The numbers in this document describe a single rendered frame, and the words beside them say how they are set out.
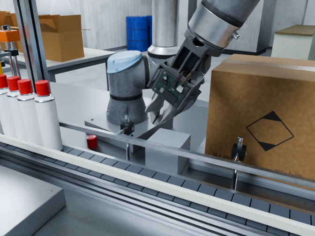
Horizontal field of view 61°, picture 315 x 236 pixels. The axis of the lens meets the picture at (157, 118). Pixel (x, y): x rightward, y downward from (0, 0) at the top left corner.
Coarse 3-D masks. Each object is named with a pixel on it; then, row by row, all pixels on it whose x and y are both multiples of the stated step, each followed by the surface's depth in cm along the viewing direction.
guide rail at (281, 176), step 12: (60, 120) 77; (84, 132) 73; (96, 132) 71; (108, 132) 70; (144, 144) 65; (156, 144) 64; (192, 156) 61; (204, 156) 59; (240, 168) 56; (252, 168) 55; (264, 168) 55; (288, 180) 53; (300, 180) 52; (312, 180) 51
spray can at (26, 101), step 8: (24, 80) 70; (24, 88) 70; (32, 88) 72; (24, 96) 70; (32, 96) 71; (24, 104) 70; (32, 104) 71; (24, 112) 71; (32, 112) 72; (24, 120) 72; (32, 120) 72; (24, 128) 74; (32, 128) 73; (32, 136) 74; (40, 136) 75; (40, 144) 76; (32, 152) 76
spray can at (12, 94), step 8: (8, 80) 72; (16, 80) 72; (8, 88) 73; (16, 88) 73; (8, 96) 73; (16, 96) 73; (16, 104) 74; (16, 112) 74; (16, 120) 75; (16, 128) 77; (16, 136) 78; (24, 136) 78
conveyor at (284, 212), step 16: (0, 144) 81; (48, 160) 73; (96, 160) 73; (112, 160) 73; (96, 176) 66; (160, 176) 66; (144, 192) 61; (160, 192) 61; (208, 192) 61; (224, 192) 61; (208, 208) 57; (256, 208) 56; (272, 208) 56; (288, 208) 56; (256, 224) 52
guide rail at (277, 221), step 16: (16, 144) 76; (32, 144) 74; (64, 160) 69; (80, 160) 66; (112, 176) 63; (128, 176) 61; (144, 176) 60; (176, 192) 57; (192, 192) 55; (224, 208) 53; (240, 208) 51; (272, 224) 49; (288, 224) 48; (304, 224) 48
